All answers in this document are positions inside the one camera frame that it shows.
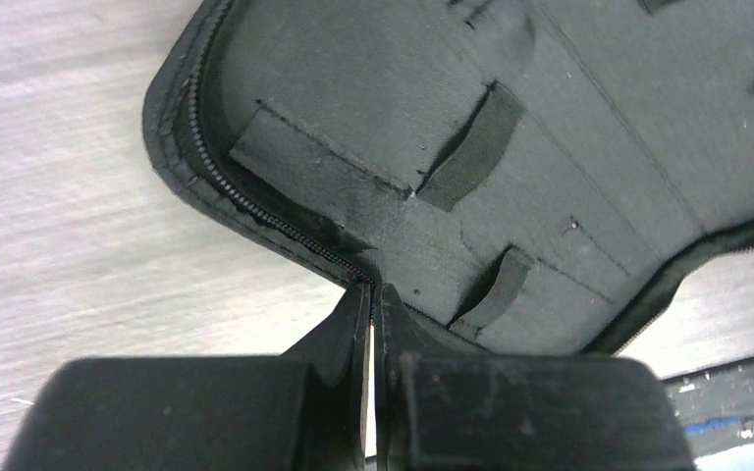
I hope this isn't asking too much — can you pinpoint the black zip tool case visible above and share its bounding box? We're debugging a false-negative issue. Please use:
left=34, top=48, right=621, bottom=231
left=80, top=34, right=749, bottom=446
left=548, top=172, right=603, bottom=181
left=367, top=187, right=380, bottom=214
left=142, top=1, right=754, bottom=354

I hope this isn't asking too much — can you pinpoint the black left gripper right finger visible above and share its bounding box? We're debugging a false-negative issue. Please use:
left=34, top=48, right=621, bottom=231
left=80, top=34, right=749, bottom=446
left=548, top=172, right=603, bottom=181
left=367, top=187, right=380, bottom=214
left=374, top=285, right=694, bottom=470

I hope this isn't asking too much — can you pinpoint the black hair clip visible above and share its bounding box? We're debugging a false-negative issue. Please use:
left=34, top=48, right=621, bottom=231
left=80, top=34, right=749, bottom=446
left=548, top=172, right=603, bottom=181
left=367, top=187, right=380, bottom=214
left=364, top=326, right=377, bottom=457

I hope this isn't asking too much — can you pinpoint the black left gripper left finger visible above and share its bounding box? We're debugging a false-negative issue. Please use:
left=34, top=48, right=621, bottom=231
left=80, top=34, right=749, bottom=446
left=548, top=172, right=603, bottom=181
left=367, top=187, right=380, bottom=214
left=4, top=285, right=372, bottom=470

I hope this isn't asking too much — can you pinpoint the black mounting base plate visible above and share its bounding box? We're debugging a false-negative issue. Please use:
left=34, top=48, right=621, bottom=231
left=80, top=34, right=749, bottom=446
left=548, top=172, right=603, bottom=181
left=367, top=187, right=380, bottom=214
left=663, top=356, right=754, bottom=458

